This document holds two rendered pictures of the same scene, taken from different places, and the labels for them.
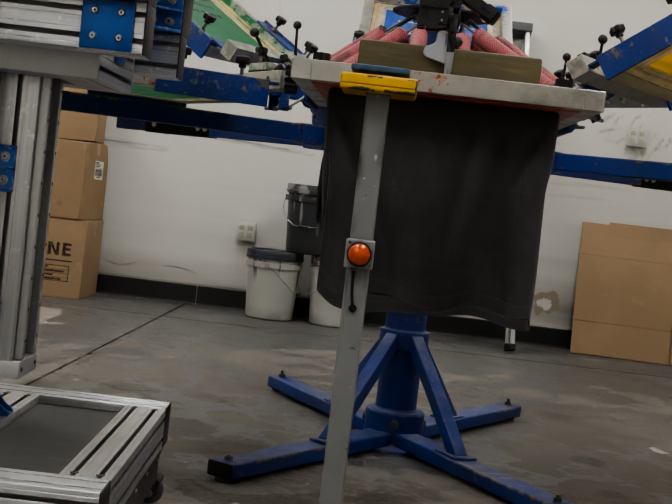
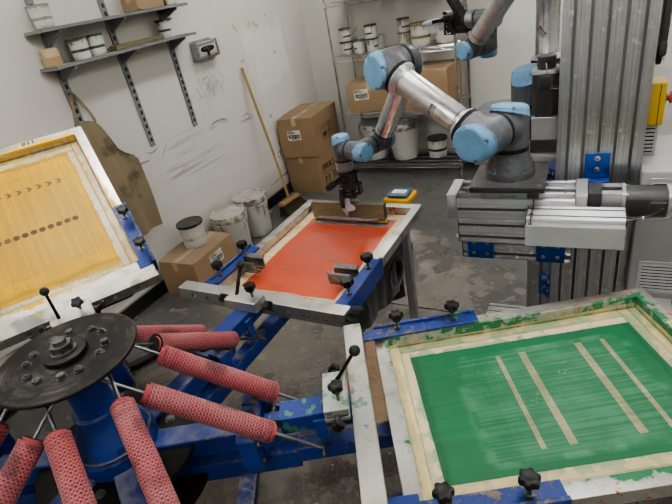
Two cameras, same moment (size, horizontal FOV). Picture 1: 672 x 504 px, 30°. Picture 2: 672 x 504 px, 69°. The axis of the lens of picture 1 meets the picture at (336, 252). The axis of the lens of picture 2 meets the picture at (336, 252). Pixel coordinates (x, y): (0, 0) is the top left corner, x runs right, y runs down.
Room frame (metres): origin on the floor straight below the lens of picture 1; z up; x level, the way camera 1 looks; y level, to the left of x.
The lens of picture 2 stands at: (4.23, 0.74, 1.90)
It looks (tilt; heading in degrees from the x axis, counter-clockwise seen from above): 29 degrees down; 210
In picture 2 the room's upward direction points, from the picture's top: 11 degrees counter-clockwise
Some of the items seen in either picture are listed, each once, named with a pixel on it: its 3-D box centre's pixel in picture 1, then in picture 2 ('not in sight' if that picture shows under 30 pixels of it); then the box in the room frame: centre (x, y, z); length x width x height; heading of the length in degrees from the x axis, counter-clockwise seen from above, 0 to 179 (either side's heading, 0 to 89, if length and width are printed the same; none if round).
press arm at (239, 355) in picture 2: not in sight; (270, 328); (3.16, -0.21, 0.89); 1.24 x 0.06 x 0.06; 177
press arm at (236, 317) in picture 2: not in sight; (238, 322); (3.29, -0.21, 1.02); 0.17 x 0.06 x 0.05; 177
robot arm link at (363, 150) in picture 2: not in sight; (361, 150); (2.50, -0.06, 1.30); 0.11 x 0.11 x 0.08; 64
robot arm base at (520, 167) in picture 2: not in sight; (509, 159); (2.66, 0.53, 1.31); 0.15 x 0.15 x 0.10
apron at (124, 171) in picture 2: not in sight; (107, 170); (2.09, -2.11, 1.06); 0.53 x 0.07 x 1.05; 177
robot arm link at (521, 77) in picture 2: not in sight; (527, 84); (2.16, 0.53, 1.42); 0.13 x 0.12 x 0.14; 154
